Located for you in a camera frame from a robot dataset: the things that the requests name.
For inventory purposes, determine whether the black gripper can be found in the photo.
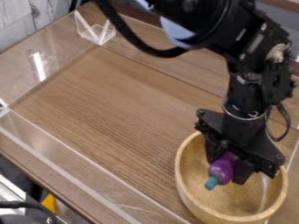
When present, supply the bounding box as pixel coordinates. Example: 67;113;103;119
195;108;286;185

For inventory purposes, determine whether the purple toy eggplant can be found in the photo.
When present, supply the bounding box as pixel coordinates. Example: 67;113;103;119
204;151;239;191

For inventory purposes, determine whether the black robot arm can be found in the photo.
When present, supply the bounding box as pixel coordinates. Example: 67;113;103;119
138;0;295;185

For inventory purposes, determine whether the brown wooden bowl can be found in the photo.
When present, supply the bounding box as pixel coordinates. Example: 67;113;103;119
174;132;289;224

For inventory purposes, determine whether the black device with yellow label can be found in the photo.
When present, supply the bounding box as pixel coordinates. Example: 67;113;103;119
0;191;84;224

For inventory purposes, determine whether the black cable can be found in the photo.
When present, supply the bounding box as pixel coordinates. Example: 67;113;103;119
92;0;192;59

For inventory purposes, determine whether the clear acrylic corner bracket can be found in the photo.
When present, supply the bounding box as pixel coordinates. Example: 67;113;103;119
74;10;116;46

